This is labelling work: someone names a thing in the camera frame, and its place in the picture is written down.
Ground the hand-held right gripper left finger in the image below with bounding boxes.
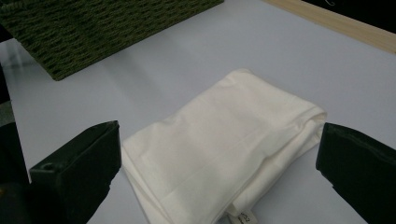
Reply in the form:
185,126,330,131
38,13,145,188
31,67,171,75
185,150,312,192
29,120,122,224

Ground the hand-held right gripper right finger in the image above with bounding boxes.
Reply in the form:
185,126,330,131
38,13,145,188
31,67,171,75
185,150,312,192
315,121,396,224

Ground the green woven basket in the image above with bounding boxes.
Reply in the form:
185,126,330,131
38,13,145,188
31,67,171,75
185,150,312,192
0,0,225,82

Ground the white cloth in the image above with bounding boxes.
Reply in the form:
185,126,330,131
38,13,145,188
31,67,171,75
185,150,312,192
120,68,328,224

